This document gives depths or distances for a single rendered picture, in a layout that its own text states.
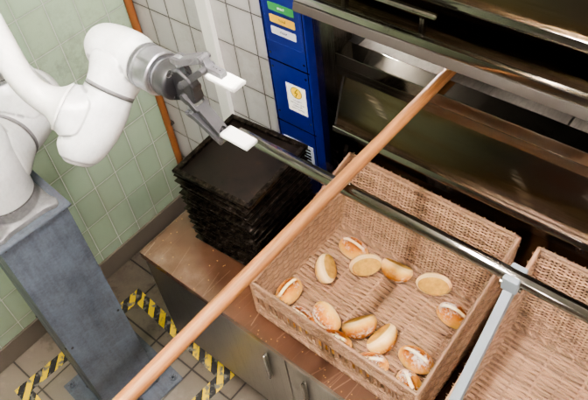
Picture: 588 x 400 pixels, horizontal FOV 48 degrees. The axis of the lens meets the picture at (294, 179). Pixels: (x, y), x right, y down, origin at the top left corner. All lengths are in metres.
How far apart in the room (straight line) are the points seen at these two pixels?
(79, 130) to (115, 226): 1.50
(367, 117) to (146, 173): 1.22
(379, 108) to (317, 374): 0.73
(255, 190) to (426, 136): 0.49
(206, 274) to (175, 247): 0.16
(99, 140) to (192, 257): 0.87
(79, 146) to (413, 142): 0.88
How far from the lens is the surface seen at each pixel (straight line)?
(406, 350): 1.83
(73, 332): 2.15
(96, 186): 2.66
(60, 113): 1.36
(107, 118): 1.35
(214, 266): 2.11
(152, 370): 1.23
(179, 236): 2.21
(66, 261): 1.95
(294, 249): 1.96
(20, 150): 1.77
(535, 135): 1.59
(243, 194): 1.84
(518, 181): 1.71
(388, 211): 1.40
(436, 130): 1.76
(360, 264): 1.97
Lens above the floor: 2.25
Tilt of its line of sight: 47 degrees down
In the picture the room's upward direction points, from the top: 9 degrees counter-clockwise
